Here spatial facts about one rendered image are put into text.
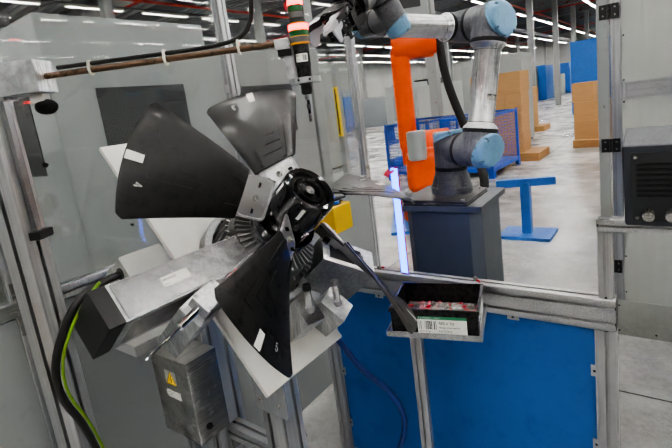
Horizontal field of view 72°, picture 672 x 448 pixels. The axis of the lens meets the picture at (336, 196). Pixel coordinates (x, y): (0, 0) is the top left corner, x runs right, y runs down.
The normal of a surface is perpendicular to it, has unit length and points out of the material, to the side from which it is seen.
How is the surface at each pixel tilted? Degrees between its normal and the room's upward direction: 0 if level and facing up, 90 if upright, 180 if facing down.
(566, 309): 90
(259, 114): 48
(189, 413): 90
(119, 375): 90
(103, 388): 90
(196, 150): 78
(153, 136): 73
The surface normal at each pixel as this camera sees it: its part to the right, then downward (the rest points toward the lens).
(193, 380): 0.80, 0.01
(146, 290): 0.53, -0.62
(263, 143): -0.14, -0.44
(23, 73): -0.02, 0.19
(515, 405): -0.58, 0.23
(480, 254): 0.19, 0.16
